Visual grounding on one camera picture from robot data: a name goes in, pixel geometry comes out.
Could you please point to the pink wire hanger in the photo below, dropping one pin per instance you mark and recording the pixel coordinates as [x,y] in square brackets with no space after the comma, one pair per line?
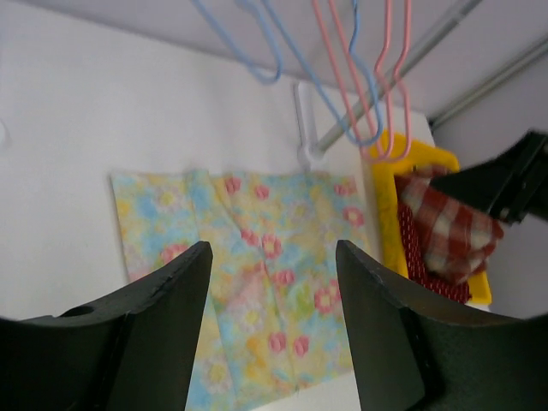
[371,149]
[384,154]

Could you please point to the red polka dot cloth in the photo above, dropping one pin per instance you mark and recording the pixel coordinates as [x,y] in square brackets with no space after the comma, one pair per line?
[417,271]

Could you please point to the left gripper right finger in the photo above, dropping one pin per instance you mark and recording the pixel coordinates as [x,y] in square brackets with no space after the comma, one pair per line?
[415,350]

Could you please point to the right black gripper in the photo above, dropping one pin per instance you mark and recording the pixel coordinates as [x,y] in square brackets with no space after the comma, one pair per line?
[511,187]

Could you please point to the floral pastel skirt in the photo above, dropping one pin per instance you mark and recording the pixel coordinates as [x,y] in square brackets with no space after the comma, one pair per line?
[273,320]

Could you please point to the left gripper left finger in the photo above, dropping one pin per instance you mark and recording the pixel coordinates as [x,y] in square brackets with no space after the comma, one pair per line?
[132,349]

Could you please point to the red plaid cloth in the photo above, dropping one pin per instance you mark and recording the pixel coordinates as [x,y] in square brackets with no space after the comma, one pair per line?
[455,240]

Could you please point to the yellow plastic tray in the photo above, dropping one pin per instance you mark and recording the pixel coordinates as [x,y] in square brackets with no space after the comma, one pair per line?
[420,154]

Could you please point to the white metal clothes rack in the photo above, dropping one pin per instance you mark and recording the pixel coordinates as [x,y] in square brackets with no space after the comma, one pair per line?
[313,148]

